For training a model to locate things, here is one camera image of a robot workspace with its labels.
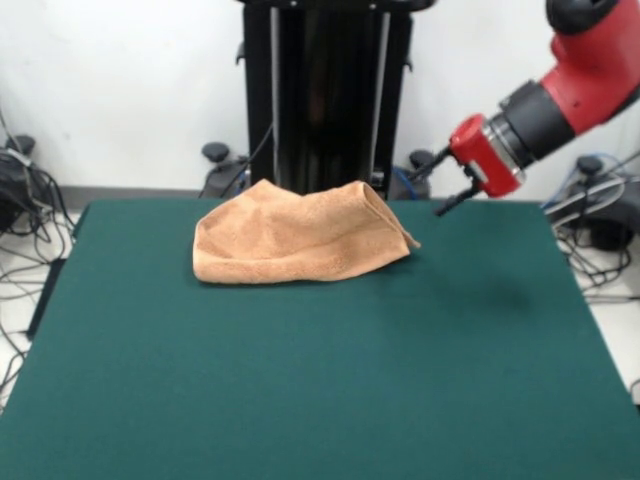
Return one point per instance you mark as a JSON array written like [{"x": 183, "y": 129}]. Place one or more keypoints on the dark grey stand base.
[
  {"x": 607, "y": 220},
  {"x": 12, "y": 195}
]

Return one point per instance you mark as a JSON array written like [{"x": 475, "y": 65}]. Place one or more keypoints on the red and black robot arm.
[{"x": 575, "y": 90}]

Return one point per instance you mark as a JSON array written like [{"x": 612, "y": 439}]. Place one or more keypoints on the tan terry towel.
[{"x": 290, "y": 240}]

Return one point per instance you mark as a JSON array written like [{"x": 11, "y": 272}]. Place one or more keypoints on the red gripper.
[{"x": 485, "y": 155}]

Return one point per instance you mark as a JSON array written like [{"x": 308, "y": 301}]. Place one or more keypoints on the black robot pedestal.
[{"x": 325, "y": 100}]

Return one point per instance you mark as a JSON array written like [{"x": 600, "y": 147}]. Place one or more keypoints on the dark green table cloth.
[{"x": 300, "y": 375}]

